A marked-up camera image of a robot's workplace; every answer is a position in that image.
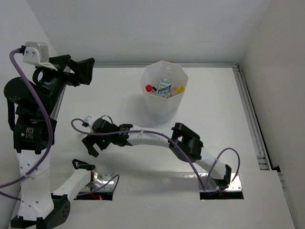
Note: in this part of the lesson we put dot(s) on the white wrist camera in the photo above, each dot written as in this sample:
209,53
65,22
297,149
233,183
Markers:
37,54
89,121

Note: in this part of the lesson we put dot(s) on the black cap small bottle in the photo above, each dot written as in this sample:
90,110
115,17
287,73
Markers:
167,95

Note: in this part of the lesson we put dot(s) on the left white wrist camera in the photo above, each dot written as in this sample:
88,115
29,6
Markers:
37,54

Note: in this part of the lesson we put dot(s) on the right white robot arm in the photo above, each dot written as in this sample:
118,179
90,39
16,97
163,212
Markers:
181,140

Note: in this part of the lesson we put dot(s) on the red cap plastic bottle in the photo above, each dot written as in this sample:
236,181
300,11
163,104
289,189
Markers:
150,89

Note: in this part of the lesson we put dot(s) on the metal base plate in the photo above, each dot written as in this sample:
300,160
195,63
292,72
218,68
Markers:
99,180
234,186

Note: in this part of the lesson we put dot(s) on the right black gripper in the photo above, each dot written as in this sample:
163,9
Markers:
89,140

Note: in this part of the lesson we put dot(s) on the light blue label bottle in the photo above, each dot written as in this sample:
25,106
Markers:
164,85

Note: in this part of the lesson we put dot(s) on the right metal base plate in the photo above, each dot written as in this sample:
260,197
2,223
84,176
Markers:
234,186

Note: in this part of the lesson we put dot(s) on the white octagonal plastic bin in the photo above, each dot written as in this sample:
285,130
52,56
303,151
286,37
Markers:
159,108

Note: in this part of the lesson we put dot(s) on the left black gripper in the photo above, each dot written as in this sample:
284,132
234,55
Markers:
82,69

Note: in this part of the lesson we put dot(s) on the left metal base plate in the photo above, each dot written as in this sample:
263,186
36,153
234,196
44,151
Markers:
99,180

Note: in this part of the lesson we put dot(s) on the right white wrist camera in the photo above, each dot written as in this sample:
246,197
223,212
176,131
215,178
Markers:
89,121

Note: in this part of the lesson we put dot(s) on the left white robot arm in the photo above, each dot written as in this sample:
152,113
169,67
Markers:
32,109

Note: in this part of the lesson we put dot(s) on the yellow cap small bottle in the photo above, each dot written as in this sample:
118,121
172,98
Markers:
177,90

